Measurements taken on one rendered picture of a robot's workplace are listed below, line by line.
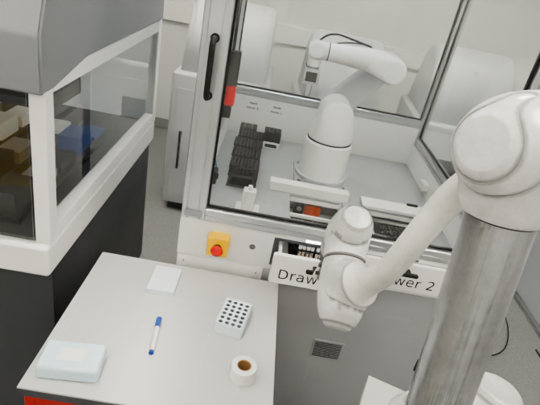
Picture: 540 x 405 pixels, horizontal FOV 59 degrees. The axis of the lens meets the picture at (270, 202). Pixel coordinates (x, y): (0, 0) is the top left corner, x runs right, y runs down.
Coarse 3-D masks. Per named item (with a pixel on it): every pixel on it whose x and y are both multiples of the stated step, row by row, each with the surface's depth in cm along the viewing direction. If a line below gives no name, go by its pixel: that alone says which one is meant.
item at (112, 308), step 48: (96, 288) 148; (144, 288) 152; (192, 288) 156; (240, 288) 160; (96, 336) 131; (144, 336) 134; (192, 336) 138; (48, 384) 115; (96, 384) 118; (144, 384) 120; (192, 384) 123
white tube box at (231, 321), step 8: (224, 304) 147; (232, 304) 148; (240, 304) 149; (248, 304) 149; (224, 312) 144; (232, 312) 144; (240, 312) 145; (248, 312) 145; (216, 320) 140; (224, 320) 141; (232, 320) 142; (240, 320) 142; (216, 328) 140; (224, 328) 139; (232, 328) 139; (240, 328) 139; (232, 336) 140; (240, 336) 139
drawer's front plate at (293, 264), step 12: (276, 252) 153; (276, 264) 154; (288, 264) 154; (300, 264) 154; (312, 264) 153; (276, 276) 156; (288, 276) 156; (300, 276) 156; (312, 276) 156; (312, 288) 158
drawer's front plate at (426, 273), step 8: (368, 256) 161; (376, 256) 162; (368, 264) 162; (416, 264) 163; (416, 272) 163; (424, 272) 163; (432, 272) 163; (440, 272) 163; (416, 280) 165; (424, 280) 164; (432, 280) 164; (440, 280) 164; (400, 288) 167; (408, 288) 166; (416, 288) 166; (424, 288) 166; (432, 288) 166
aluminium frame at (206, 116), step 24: (216, 0) 127; (216, 24) 130; (216, 48) 133; (216, 72) 136; (216, 96) 140; (192, 120) 143; (216, 120) 143; (192, 144) 147; (216, 144) 148; (192, 168) 151; (192, 192) 154; (192, 216) 159; (216, 216) 159; (240, 216) 158; (264, 216) 159; (384, 240) 160
